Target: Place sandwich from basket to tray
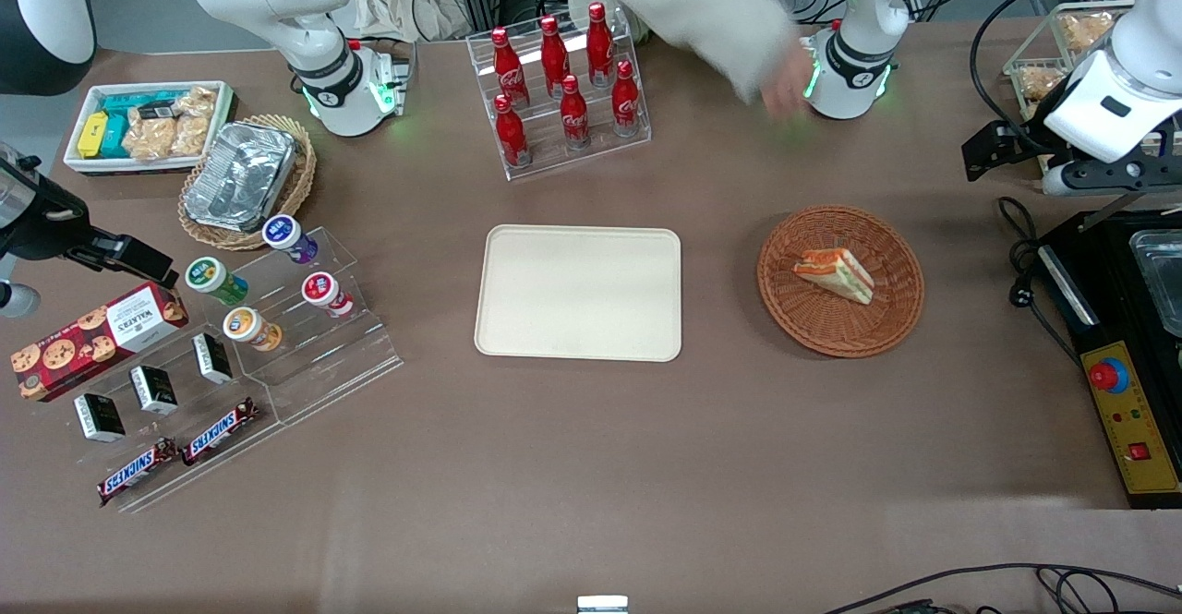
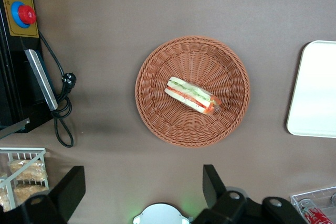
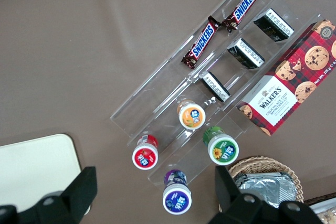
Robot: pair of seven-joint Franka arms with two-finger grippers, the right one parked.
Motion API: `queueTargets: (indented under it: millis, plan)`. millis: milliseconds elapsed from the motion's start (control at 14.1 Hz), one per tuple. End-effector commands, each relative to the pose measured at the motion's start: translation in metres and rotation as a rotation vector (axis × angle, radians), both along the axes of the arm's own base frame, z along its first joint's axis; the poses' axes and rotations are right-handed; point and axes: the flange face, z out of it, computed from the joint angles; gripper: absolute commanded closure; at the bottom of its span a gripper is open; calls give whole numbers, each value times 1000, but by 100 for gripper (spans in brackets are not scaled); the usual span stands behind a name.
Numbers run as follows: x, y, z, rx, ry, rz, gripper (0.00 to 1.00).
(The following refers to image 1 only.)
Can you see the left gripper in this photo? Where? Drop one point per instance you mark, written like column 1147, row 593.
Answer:
column 1032, row 142

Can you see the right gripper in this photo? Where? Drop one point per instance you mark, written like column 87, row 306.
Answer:
column 44, row 229

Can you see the triangle sandwich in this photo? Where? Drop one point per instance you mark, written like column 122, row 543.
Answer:
column 836, row 274

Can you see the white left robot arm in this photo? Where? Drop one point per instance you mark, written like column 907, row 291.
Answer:
column 859, row 5

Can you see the aluminium foil tray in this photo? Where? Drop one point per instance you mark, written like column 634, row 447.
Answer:
column 240, row 175

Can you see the oval wicker basket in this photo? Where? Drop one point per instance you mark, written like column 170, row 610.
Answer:
column 300, row 180

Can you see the metal machine tray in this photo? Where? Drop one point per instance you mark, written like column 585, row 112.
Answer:
column 1162, row 272

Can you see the round brown wicker basket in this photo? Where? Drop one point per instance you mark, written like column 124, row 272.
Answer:
column 831, row 332

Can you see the cream rectangular tray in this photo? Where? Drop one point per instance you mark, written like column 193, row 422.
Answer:
column 577, row 293

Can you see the person's bare hand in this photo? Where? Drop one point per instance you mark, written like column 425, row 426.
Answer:
column 787, row 88

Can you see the green lid yogurt cup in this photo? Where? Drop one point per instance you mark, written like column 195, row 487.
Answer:
column 208, row 274

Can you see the packed pastry snack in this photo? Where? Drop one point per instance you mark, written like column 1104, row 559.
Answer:
column 1085, row 30
column 1039, row 83

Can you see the red Walkers cookie box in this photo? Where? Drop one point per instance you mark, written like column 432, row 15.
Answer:
column 92, row 337

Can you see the white plastic bin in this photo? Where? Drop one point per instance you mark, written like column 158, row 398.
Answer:
column 76, row 163

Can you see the clear bag of cookies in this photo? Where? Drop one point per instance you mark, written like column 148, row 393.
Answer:
column 194, row 120
column 150, row 138

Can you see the short teal snack box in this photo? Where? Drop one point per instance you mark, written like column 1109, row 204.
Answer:
column 115, row 137

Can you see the yellow snack box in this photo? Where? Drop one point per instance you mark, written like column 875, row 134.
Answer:
column 92, row 134

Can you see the small black box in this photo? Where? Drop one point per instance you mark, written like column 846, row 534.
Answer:
column 99, row 417
column 153, row 391
column 212, row 358

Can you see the metal machine lever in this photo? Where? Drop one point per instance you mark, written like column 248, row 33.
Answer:
column 1113, row 211

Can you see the orange yogurt cup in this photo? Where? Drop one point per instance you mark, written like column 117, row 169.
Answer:
column 245, row 325

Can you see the long teal snack box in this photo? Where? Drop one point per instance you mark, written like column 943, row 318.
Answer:
column 138, row 100

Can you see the purple lid yogurt cup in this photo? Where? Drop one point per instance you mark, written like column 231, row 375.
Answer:
column 284, row 233

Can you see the clear acrylic step stand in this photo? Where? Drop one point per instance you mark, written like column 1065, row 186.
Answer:
column 175, row 429
column 342, row 355

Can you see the red lid yogurt cup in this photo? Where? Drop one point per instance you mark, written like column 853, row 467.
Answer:
column 321, row 289

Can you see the Snickers bar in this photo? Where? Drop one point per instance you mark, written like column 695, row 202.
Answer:
column 220, row 431
column 137, row 472

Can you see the black sealing machine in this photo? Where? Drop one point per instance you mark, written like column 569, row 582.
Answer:
column 1122, row 319

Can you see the red emergency stop button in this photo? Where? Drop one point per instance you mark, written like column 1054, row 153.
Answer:
column 1108, row 375

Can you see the yellow control panel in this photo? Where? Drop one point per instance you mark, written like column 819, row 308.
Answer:
column 1131, row 420

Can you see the crumpled white bag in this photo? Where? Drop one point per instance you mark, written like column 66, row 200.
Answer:
column 388, row 0

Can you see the red cola bottle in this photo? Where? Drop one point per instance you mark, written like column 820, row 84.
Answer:
column 625, row 102
column 600, row 42
column 574, row 115
column 508, row 65
column 511, row 134
column 554, row 55

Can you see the clear acrylic bottle rack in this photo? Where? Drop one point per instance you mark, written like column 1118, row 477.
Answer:
column 545, row 160

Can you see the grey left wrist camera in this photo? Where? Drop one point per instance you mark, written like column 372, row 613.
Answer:
column 1057, row 180

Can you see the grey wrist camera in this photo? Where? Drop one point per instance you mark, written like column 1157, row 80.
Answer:
column 17, row 300
column 1057, row 180

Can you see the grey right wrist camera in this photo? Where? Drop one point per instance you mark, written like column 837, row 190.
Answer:
column 17, row 300

